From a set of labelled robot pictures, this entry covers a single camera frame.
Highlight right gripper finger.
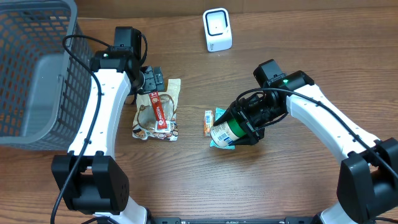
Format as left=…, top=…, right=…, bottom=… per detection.
left=232, top=130, right=264, bottom=146
left=214, top=107, right=241, bottom=126

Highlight teal wet wipes pack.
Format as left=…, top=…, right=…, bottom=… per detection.
left=210, top=108, right=235, bottom=150

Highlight red snack bar wrapper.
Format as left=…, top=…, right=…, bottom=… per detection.
left=149, top=91, right=167, bottom=129

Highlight green white small bottle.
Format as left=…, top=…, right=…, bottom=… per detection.
left=210, top=119, right=246, bottom=147

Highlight white brown snack bag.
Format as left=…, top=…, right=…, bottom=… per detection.
left=132, top=78, right=181, bottom=141

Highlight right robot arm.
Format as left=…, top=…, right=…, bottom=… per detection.
left=210, top=60, right=397, bottom=223

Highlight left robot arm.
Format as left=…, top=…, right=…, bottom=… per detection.
left=50, top=27, right=165, bottom=224

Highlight white barcode scanner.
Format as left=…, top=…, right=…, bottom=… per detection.
left=203, top=7, right=233, bottom=52

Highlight grey plastic mesh basket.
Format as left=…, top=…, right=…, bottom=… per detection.
left=1, top=0, right=93, bottom=151

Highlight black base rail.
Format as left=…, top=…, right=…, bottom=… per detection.
left=147, top=217, right=313, bottom=224

